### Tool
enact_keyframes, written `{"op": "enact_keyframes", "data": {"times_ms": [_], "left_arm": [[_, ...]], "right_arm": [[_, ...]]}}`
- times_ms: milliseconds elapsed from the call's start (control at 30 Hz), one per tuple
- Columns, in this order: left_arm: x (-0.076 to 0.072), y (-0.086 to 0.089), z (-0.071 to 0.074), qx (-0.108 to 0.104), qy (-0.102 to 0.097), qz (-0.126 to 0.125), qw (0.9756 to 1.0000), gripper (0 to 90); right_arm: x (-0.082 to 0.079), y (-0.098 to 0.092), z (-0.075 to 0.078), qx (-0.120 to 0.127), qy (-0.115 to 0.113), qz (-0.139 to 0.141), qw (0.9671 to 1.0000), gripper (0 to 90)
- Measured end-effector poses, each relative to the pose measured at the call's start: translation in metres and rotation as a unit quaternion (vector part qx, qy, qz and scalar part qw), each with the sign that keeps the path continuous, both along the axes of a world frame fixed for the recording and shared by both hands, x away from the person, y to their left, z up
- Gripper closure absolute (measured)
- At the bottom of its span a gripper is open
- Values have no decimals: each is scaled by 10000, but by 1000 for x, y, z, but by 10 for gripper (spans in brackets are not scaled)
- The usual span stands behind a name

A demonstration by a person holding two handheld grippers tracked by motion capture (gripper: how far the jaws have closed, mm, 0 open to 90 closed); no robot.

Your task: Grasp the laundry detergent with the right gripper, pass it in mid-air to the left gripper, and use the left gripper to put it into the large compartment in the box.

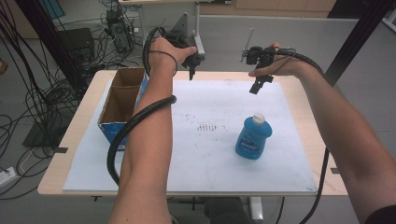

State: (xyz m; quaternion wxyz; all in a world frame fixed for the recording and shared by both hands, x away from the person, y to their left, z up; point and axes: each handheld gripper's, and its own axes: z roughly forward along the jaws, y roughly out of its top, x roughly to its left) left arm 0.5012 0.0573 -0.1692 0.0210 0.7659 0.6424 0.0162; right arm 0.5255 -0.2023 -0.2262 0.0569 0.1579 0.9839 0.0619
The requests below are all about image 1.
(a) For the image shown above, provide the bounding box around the wooden table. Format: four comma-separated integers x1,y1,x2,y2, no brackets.
36,69,349,198

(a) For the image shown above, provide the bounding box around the blue cardboard box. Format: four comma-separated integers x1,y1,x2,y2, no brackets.
96,66,150,152

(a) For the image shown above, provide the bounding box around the white desk frame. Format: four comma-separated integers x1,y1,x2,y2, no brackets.
118,0,233,57

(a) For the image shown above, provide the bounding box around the tangle of black floor cables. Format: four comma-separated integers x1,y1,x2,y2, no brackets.
0,0,142,201

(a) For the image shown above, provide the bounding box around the black floor mat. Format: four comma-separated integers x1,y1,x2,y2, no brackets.
22,119,69,149

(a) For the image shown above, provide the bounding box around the black corrugated left gripper cable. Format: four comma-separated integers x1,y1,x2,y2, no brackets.
106,26,177,187

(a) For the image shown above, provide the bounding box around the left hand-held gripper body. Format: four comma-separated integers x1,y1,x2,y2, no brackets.
160,30,206,71

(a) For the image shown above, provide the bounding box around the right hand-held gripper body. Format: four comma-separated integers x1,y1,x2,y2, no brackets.
241,45,278,70

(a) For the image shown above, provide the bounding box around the computer tower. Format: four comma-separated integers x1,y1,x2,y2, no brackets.
105,7,134,54

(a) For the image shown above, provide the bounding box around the grey triangular bracket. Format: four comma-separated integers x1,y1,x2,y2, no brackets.
169,11,191,42

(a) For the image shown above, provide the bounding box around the thin black cable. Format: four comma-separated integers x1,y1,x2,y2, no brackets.
275,196,287,224

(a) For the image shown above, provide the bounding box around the black metal frame pole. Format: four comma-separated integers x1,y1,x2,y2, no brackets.
324,0,396,88
14,0,87,96

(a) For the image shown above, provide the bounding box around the person's left hand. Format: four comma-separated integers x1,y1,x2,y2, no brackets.
148,36,198,77

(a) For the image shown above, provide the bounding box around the black equipment case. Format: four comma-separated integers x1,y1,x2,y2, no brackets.
58,27,96,63

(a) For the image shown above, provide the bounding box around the thin metal rod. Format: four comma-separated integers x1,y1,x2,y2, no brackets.
239,27,256,63

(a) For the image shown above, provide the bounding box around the white sheet mat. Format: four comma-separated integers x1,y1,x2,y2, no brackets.
62,78,318,196

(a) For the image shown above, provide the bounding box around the blue plastic bottle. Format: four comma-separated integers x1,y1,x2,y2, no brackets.
234,112,274,161

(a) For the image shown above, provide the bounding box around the person's right hand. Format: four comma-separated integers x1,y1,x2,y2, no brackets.
247,41,308,79

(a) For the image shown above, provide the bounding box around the black corrugated right gripper cable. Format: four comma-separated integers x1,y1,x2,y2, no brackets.
275,48,331,224

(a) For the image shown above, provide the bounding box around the white power strip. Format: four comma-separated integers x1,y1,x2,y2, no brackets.
0,166,17,189

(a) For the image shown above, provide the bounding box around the person's black sleeve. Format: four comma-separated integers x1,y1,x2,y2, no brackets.
363,203,396,224

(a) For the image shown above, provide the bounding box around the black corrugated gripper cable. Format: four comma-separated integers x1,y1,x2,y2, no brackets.
275,48,331,224
106,26,177,187

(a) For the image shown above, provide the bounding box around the white table leg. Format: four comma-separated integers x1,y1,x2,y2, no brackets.
247,196,264,222

